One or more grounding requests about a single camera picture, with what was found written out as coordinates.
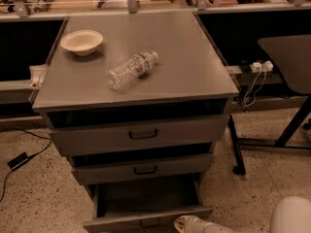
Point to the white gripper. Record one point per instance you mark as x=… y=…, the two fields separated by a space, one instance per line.
x=210 y=226

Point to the grey bottom drawer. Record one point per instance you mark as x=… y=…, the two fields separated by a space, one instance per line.
x=145 y=203

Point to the grey drawer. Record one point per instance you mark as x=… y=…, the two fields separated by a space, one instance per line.
x=138 y=135
x=145 y=203
x=143 y=169

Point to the grey middle drawer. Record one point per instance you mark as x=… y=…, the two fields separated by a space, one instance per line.
x=143 y=169

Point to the grey top drawer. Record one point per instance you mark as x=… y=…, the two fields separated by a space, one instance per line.
x=138 y=135

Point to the grey drawer cabinet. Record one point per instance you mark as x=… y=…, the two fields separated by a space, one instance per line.
x=187 y=80

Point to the black table leg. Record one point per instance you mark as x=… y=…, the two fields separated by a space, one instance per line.
x=239 y=168

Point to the clear plastic water bottle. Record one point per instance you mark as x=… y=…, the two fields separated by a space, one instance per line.
x=131 y=69

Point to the white plugs on power strip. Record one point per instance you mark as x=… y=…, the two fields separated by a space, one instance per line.
x=265 y=66

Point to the dark side table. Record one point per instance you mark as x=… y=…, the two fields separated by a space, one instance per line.
x=292 y=56

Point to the white paper bowl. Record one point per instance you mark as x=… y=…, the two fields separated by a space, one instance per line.
x=82 y=42

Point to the black power adapter with cable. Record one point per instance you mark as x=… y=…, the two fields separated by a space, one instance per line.
x=23 y=158

